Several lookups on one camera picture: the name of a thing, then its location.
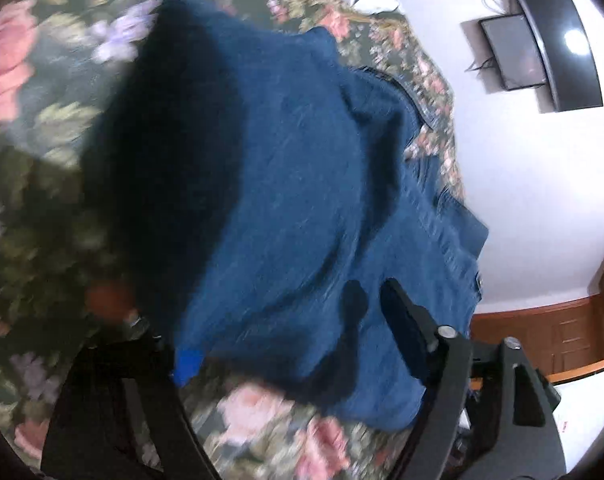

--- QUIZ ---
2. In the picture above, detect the blue denim jacket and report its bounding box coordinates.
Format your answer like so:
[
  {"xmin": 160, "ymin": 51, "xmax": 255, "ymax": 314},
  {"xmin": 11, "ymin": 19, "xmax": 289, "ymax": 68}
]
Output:
[{"xmin": 82, "ymin": 0, "xmax": 488, "ymax": 431}]

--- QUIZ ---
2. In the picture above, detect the wooden wardrobe cabinet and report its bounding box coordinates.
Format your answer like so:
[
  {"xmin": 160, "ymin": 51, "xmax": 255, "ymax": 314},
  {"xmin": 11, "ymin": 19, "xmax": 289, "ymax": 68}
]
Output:
[{"xmin": 471, "ymin": 270, "xmax": 604, "ymax": 384}]

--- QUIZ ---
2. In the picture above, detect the floral bedspread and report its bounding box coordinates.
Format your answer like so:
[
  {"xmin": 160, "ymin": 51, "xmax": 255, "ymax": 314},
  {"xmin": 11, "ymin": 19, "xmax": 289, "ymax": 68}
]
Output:
[{"xmin": 0, "ymin": 0, "xmax": 462, "ymax": 469}]

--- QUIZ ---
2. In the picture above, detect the black wall television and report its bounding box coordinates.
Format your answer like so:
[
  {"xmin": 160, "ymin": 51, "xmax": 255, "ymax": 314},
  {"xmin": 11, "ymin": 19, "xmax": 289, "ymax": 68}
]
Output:
[{"xmin": 518, "ymin": 0, "xmax": 602, "ymax": 112}]

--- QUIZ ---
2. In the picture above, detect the small black wall monitor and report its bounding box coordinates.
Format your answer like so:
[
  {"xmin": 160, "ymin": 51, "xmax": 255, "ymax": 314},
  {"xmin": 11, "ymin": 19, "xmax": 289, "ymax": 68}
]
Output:
[{"xmin": 479, "ymin": 14, "xmax": 547, "ymax": 91}]

